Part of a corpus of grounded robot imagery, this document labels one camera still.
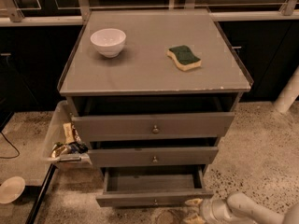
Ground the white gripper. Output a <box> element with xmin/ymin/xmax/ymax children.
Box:
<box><xmin>183</xmin><ymin>198</ymin><xmax>231</xmax><ymax>224</ymax></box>

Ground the grey bottom drawer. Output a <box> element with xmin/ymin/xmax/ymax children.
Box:
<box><xmin>97</xmin><ymin>165</ymin><xmax>213</xmax><ymax>207</ymax></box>

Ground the grey drawer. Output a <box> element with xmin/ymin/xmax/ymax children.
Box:
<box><xmin>72</xmin><ymin>112</ymin><xmax>235</xmax><ymax>142</ymax></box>
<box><xmin>88</xmin><ymin>147</ymin><xmax>218</xmax><ymax>167</ymax></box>
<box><xmin>97</xmin><ymin>165</ymin><xmax>213</xmax><ymax>207</ymax></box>

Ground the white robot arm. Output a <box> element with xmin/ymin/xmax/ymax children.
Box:
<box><xmin>183</xmin><ymin>73</ymin><xmax>299</xmax><ymax>224</ymax></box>

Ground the grey middle drawer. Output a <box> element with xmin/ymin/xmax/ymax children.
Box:
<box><xmin>88</xmin><ymin>147</ymin><xmax>218</xmax><ymax>167</ymax></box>

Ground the grey top drawer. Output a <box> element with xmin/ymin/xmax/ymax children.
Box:
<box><xmin>72</xmin><ymin>112</ymin><xmax>235</xmax><ymax>142</ymax></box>

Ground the grey wooden drawer cabinet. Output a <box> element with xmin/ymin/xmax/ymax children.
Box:
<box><xmin>57</xmin><ymin>8</ymin><xmax>254</xmax><ymax>173</ymax></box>

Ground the dark blue snack packet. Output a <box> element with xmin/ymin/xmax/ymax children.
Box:
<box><xmin>68</xmin><ymin>142</ymin><xmax>88</xmax><ymax>154</ymax></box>

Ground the gold foil snack packet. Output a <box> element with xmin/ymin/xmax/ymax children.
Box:
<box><xmin>50</xmin><ymin>144</ymin><xmax>70</xmax><ymax>158</ymax></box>

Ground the green and yellow sponge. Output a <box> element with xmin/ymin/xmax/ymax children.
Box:
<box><xmin>166</xmin><ymin>45</ymin><xmax>202</xmax><ymax>71</ymax></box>

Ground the tan snack packet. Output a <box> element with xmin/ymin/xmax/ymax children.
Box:
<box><xmin>63</xmin><ymin>123</ymin><xmax>76</xmax><ymax>144</ymax></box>

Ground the white ceramic bowl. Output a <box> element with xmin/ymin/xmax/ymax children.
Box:
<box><xmin>90</xmin><ymin>28</ymin><xmax>126</xmax><ymax>58</ymax></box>

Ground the black floor rail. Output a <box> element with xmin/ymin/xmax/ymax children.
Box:
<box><xmin>25</xmin><ymin>164</ymin><xmax>56</xmax><ymax>224</ymax></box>

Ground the black cable on floor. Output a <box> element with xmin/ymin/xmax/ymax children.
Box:
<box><xmin>0</xmin><ymin>131</ymin><xmax>21</xmax><ymax>160</ymax></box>

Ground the metal railing frame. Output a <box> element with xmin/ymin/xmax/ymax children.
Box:
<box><xmin>0</xmin><ymin>0</ymin><xmax>299</xmax><ymax>26</ymax></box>

